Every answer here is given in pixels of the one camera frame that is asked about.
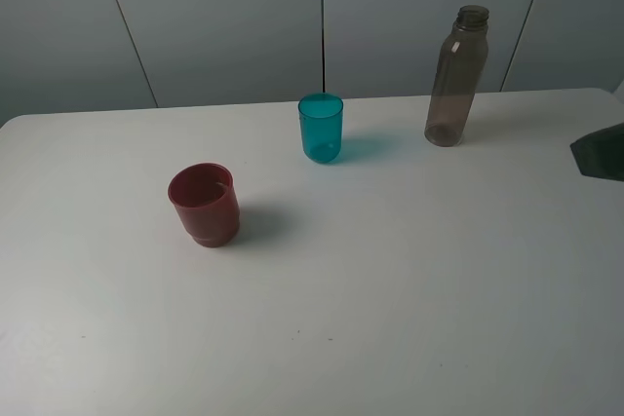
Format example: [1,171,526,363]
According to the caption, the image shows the smoky transparent plastic bottle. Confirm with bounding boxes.
[424,5,489,147]

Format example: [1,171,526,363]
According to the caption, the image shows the teal transparent plastic cup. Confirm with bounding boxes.
[297,93,344,164]

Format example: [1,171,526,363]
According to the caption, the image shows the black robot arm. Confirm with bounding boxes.
[570,123,624,181]

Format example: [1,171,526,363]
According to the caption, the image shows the red plastic cup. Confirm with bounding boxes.
[168,163,240,248]

